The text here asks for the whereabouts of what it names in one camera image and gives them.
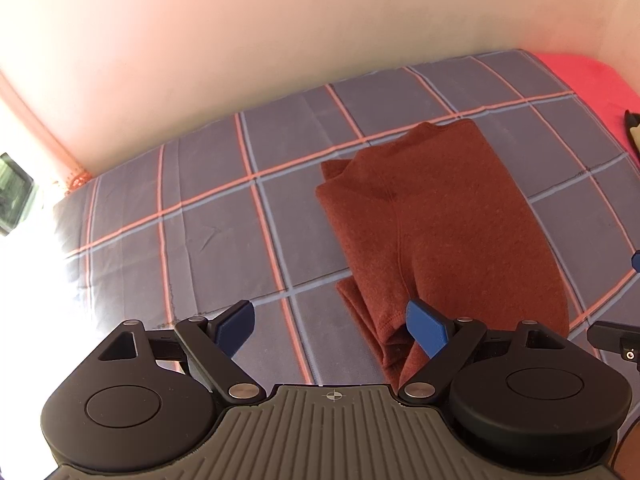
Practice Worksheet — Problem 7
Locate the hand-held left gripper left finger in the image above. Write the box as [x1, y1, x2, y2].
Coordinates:
[92, 300, 266, 404]

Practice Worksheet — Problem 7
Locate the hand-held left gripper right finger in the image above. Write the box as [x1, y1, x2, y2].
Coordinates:
[399, 300, 576, 404]

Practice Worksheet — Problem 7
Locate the red cloth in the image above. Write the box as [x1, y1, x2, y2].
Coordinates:
[530, 51, 640, 176]

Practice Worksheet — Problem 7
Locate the black and cream object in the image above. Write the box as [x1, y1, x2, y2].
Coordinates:
[622, 109, 640, 151]

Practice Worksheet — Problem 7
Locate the plaid bed sheet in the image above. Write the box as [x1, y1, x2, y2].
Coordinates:
[52, 49, 640, 386]

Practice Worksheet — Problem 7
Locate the orange lace cloth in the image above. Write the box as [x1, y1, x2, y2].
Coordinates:
[59, 170, 94, 192]

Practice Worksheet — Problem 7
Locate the person's right forearm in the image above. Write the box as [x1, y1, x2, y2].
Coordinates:
[614, 420, 640, 480]

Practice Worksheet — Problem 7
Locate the rust red sweater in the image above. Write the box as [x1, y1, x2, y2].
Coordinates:
[315, 121, 571, 396]

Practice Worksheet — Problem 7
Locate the window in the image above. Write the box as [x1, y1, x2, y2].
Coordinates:
[0, 152, 37, 237]

